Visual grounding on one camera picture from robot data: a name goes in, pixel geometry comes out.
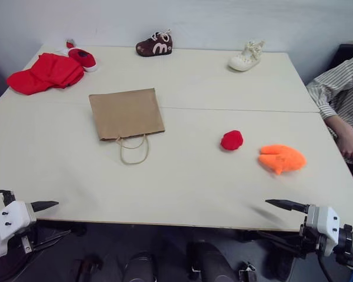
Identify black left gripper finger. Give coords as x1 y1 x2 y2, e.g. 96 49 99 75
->
31 200 60 213
31 230 72 253

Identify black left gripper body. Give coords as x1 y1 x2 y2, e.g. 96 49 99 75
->
16 222 39 255

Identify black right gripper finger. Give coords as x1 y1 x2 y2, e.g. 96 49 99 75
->
265 199 309 214
254 231 303 251

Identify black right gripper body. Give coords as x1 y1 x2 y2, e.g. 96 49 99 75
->
299 216 327 260

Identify brown paper bag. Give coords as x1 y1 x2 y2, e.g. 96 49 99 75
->
88 88 166 166

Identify person's bare hand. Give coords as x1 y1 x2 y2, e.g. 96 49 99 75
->
339 137 353 165

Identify orange plush toy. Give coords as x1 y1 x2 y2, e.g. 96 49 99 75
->
258 144 307 176

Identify dark rounded shape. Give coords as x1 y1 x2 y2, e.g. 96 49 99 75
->
190 241 237 282
124 251 154 282

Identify small red plush ball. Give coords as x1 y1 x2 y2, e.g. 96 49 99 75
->
220 130 244 152

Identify person in striped shirt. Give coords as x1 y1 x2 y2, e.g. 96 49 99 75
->
306 49 353 142

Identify red cloth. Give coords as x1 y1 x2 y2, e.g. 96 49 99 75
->
6 52 86 96

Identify cream white shoe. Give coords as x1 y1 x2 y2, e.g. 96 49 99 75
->
228 40 266 72

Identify red shoe with white sole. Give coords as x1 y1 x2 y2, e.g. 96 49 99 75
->
67 47 98 73

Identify black chair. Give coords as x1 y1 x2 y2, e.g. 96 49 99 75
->
331 43 353 86

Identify brown shoe with white laces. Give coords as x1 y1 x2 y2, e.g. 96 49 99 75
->
135 28 174 58

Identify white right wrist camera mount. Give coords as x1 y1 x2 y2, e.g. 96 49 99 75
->
307 204 341 257

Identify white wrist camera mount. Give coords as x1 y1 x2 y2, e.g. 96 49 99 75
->
307 204 341 257
0 200 38 259

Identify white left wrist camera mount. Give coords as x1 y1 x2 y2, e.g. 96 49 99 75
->
0 200 38 259

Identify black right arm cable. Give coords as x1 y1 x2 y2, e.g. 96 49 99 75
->
317 254 353 282

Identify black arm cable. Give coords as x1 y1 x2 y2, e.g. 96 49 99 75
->
317 254 353 282
0 190 15 207

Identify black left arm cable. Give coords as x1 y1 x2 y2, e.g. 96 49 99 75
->
0 190 15 207

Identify small metal bracket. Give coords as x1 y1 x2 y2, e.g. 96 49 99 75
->
238 262 257 282

